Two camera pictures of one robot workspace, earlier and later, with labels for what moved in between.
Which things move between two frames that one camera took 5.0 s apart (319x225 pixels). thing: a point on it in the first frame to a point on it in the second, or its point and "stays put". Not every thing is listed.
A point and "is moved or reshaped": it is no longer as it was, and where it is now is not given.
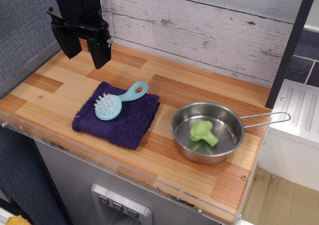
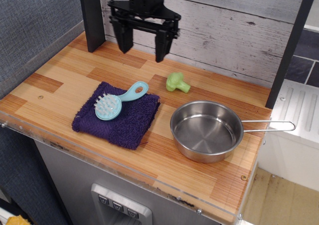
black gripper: [79, 11] to [146, 9]
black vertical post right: [294, 39] stays put
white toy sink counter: [290, 147] stays put
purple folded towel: [130, 129] stays put
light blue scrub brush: [108, 107] stays put
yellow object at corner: [18, 220] stays put
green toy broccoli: [201, 129] to [175, 80]
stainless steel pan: [227, 124] is moved or reshaped
